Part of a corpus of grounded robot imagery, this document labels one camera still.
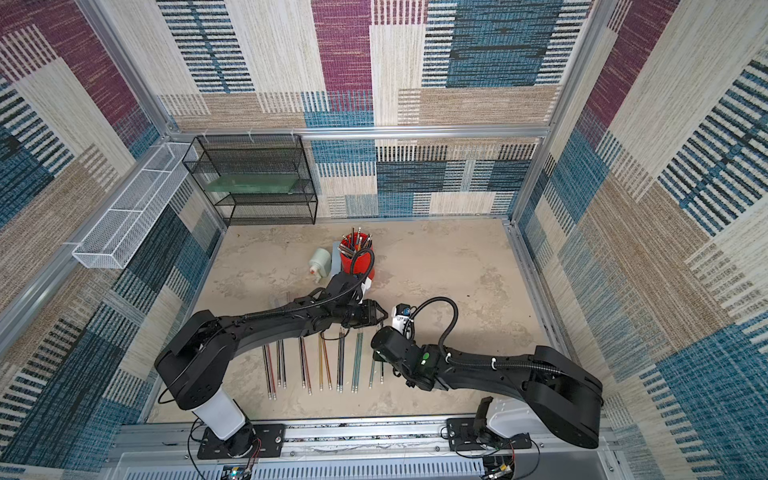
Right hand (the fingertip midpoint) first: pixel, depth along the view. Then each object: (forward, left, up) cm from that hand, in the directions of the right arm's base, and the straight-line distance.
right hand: (383, 342), depth 84 cm
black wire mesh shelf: (+56, +42, +24) cm, 74 cm away
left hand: (+6, -1, +3) cm, 7 cm away
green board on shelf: (+42, +40, +23) cm, 62 cm away
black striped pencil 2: (-4, +30, -5) cm, 30 cm away
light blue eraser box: (+29, +16, +1) cm, 33 cm away
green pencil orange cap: (-7, +3, -6) cm, 10 cm away
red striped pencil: (-13, +29, -4) cm, 32 cm away
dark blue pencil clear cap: (-2, +12, -5) cm, 14 cm away
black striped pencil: (-6, +33, -5) cm, 34 cm away
